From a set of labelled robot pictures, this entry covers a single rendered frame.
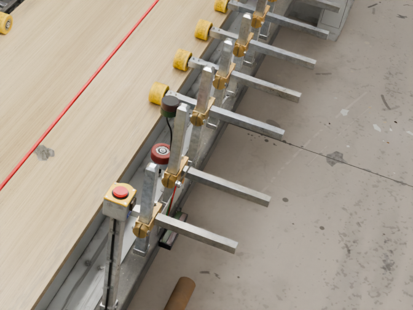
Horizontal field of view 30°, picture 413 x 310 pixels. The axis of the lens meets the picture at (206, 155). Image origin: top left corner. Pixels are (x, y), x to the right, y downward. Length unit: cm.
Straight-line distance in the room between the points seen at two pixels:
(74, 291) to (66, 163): 43
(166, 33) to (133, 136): 69
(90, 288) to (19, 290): 41
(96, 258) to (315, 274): 129
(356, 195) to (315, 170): 26
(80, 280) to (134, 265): 19
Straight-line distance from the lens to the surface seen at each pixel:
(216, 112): 286
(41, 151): 270
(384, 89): 493
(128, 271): 262
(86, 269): 272
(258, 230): 378
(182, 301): 335
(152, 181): 240
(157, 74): 309
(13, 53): 314
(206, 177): 273
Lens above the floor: 275
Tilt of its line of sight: 42 degrees down
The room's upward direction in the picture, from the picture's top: 11 degrees clockwise
